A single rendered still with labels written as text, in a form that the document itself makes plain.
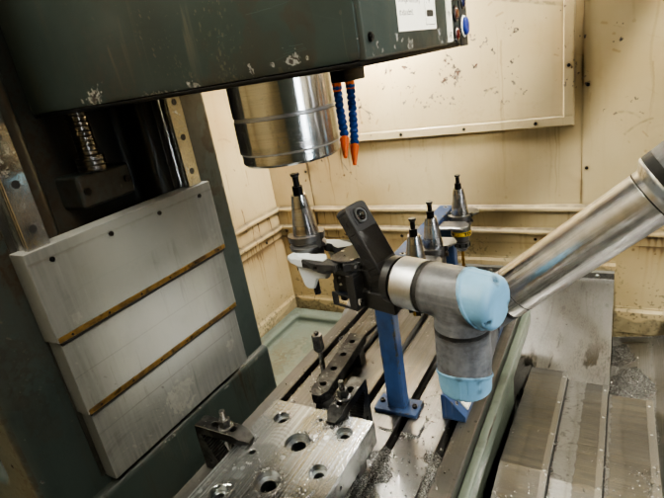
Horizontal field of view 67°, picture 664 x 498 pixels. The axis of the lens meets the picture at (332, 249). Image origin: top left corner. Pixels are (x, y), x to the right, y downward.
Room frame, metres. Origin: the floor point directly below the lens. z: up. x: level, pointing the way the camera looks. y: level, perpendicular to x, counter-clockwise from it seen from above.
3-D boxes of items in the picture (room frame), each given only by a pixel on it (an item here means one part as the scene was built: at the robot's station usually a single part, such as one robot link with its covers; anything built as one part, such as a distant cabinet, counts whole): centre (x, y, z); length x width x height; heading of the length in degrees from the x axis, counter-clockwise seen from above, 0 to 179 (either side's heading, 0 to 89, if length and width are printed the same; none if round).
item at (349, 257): (0.71, -0.05, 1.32); 0.12 x 0.08 x 0.09; 43
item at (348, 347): (1.04, 0.03, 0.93); 0.26 x 0.05 x 0.06; 153
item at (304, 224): (0.80, 0.04, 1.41); 0.04 x 0.04 x 0.07
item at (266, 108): (0.80, 0.04, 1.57); 0.16 x 0.16 x 0.12
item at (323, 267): (0.73, 0.01, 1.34); 0.09 x 0.05 x 0.02; 57
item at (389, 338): (0.92, -0.09, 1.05); 0.10 x 0.05 x 0.30; 58
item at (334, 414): (0.84, 0.02, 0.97); 0.13 x 0.03 x 0.15; 148
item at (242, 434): (0.81, 0.27, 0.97); 0.13 x 0.03 x 0.15; 58
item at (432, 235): (1.03, -0.22, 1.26); 0.04 x 0.04 x 0.07
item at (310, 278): (0.76, 0.05, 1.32); 0.09 x 0.03 x 0.06; 57
